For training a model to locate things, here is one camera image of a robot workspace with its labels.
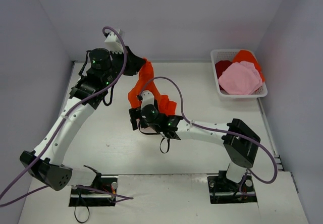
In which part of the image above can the orange t shirt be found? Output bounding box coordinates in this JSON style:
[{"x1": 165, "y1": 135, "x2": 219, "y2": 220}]
[
  {"x1": 232, "y1": 50, "x2": 265, "y2": 82},
  {"x1": 128, "y1": 58, "x2": 177, "y2": 116}
]

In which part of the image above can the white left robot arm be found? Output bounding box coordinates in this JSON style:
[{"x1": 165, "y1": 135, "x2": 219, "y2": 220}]
[{"x1": 20, "y1": 47, "x2": 146, "y2": 194}]

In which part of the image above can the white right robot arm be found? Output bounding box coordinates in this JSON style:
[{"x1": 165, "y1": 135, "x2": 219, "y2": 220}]
[{"x1": 129, "y1": 104, "x2": 260, "y2": 190}]

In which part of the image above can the white plastic basket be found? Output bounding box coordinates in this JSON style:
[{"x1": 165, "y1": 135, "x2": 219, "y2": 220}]
[{"x1": 210, "y1": 48, "x2": 268, "y2": 99}]

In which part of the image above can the dark red t shirt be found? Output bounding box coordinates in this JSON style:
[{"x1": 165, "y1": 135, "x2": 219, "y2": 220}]
[{"x1": 215, "y1": 60, "x2": 232, "y2": 78}]

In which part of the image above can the pink t shirt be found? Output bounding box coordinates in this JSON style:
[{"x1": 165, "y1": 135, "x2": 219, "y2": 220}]
[{"x1": 218, "y1": 61, "x2": 263, "y2": 95}]

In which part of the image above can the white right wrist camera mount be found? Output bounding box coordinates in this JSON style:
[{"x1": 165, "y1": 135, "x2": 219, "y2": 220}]
[{"x1": 137, "y1": 90, "x2": 158, "y2": 109}]

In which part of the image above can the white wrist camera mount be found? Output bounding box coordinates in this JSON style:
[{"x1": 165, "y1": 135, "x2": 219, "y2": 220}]
[
  {"x1": 137, "y1": 90, "x2": 158, "y2": 109},
  {"x1": 104, "y1": 31, "x2": 124, "y2": 54}
]

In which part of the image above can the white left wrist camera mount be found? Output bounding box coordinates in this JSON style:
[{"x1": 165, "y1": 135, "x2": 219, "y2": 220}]
[{"x1": 104, "y1": 31, "x2": 124, "y2": 54}]

